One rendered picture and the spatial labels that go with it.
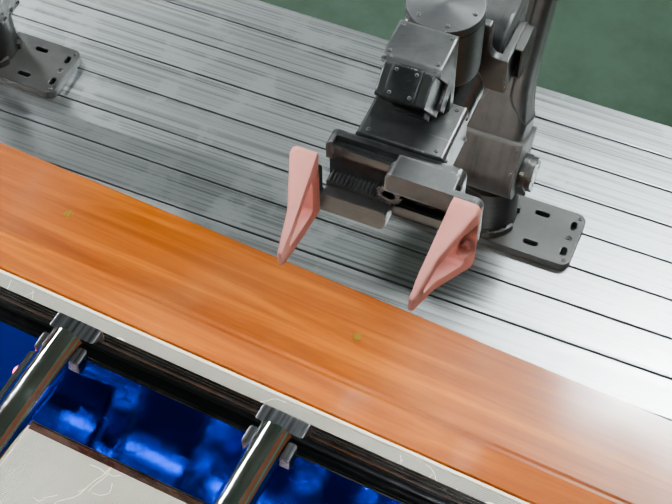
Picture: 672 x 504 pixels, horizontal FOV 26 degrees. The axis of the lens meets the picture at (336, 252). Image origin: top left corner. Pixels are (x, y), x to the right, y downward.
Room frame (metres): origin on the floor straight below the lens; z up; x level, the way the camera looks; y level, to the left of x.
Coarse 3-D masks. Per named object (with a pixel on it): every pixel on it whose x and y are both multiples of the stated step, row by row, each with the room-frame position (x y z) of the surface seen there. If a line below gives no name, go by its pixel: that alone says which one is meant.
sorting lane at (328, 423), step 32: (32, 288) 0.79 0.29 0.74; (96, 320) 0.75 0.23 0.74; (160, 352) 0.71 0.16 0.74; (224, 384) 0.68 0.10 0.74; (256, 384) 0.68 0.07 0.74; (320, 416) 0.65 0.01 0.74; (32, 448) 0.61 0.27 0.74; (64, 448) 0.61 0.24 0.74; (384, 448) 0.61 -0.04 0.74; (0, 480) 0.58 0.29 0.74; (32, 480) 0.58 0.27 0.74; (64, 480) 0.58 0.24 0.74; (96, 480) 0.58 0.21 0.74; (128, 480) 0.58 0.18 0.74; (448, 480) 0.58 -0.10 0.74
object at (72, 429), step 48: (0, 288) 0.56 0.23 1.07; (0, 336) 0.50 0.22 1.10; (0, 384) 0.48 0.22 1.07; (96, 384) 0.47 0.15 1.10; (144, 384) 0.46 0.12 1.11; (192, 384) 0.46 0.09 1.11; (48, 432) 0.46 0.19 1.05; (96, 432) 0.45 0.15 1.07; (144, 432) 0.44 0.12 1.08; (192, 432) 0.44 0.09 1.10; (240, 432) 0.43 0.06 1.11; (144, 480) 0.43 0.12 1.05; (192, 480) 0.42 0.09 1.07; (288, 480) 0.40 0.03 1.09; (336, 480) 0.40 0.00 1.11; (384, 480) 0.39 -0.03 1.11; (432, 480) 0.42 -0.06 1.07
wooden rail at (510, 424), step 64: (0, 192) 0.88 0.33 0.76; (64, 192) 0.88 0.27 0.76; (0, 256) 0.82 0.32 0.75; (64, 256) 0.81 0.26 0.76; (128, 256) 0.81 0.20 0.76; (192, 256) 0.81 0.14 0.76; (256, 256) 0.81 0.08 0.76; (128, 320) 0.75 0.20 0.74; (192, 320) 0.74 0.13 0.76; (256, 320) 0.73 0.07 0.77; (320, 320) 0.73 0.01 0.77; (384, 320) 0.73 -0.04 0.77; (320, 384) 0.67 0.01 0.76; (384, 384) 0.67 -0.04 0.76; (448, 384) 0.67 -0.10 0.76; (512, 384) 0.67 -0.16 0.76; (576, 384) 0.67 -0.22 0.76; (448, 448) 0.61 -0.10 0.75; (512, 448) 0.60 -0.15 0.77; (576, 448) 0.60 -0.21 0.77; (640, 448) 0.60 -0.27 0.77
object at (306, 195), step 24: (312, 168) 0.64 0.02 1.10; (288, 192) 0.63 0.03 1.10; (312, 192) 0.64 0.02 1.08; (336, 192) 0.65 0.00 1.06; (360, 192) 0.65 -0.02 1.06; (288, 216) 0.61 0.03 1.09; (312, 216) 0.64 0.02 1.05; (360, 216) 0.64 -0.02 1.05; (384, 216) 0.63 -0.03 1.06; (288, 240) 0.59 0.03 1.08
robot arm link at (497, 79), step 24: (408, 0) 0.73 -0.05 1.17; (432, 0) 0.73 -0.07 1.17; (456, 0) 0.73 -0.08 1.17; (480, 0) 0.73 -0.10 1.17; (432, 24) 0.71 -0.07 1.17; (456, 24) 0.71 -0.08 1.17; (480, 24) 0.72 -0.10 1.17; (528, 24) 0.80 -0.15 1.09; (480, 48) 0.72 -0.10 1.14; (528, 48) 0.78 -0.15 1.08; (456, 72) 0.71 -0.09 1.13; (480, 72) 0.76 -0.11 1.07; (504, 72) 0.75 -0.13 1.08
